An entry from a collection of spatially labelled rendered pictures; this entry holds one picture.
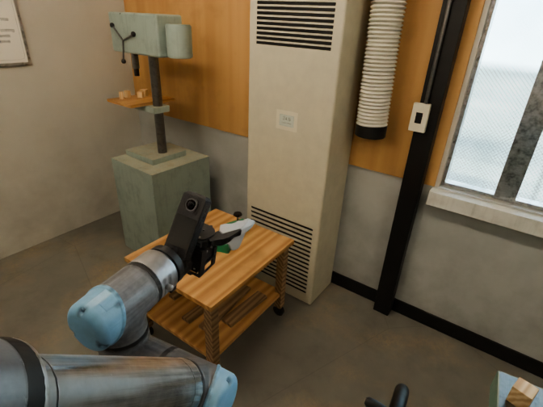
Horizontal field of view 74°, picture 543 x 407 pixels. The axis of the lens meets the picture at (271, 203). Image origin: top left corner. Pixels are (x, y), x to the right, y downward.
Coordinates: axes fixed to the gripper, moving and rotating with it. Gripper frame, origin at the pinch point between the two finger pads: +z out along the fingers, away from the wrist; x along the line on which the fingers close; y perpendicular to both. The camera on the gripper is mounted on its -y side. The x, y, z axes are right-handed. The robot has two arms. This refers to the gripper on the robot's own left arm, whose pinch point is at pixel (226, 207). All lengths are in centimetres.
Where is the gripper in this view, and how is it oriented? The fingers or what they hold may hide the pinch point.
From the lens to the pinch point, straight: 75.7
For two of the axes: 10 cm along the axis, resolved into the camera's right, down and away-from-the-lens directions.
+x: 8.9, 3.5, -2.9
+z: 4.2, -3.9, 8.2
